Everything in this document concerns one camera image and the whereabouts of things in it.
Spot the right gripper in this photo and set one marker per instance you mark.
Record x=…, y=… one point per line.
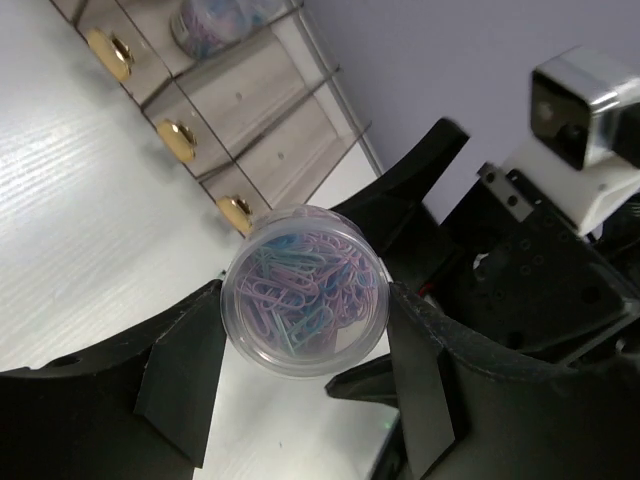
x=506, y=269

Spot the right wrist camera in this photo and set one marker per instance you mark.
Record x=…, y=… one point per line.
x=583, y=152

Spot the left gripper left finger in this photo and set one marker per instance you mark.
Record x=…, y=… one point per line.
x=137, y=405

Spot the paperclip jar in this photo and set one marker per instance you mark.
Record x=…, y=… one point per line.
x=202, y=28
x=306, y=295

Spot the clear acrylic drawer organizer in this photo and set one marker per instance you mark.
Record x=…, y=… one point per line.
x=260, y=124

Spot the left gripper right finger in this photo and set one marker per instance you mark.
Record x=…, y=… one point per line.
x=471, y=408

